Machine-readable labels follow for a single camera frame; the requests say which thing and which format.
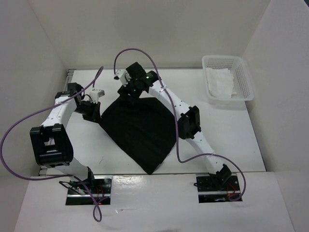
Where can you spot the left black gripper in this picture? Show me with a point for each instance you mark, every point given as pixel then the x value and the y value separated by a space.
pixel 95 116

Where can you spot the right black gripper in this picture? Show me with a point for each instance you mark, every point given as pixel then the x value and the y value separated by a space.
pixel 124 91

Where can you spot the black pleated skirt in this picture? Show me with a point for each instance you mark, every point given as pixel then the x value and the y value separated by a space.
pixel 144 130

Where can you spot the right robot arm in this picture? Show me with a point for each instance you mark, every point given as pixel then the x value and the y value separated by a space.
pixel 135 80

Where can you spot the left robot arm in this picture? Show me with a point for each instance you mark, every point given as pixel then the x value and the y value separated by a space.
pixel 51 144

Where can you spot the white cloth in basket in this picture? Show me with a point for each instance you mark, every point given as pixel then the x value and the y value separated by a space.
pixel 220 83

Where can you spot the white plastic basket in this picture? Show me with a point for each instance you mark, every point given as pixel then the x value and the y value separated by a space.
pixel 242 78

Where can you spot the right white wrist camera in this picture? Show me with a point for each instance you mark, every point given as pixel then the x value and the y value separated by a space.
pixel 123 76

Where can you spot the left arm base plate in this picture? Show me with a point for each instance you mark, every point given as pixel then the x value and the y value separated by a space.
pixel 78 195

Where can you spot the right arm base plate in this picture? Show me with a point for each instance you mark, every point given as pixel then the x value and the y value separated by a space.
pixel 209 192

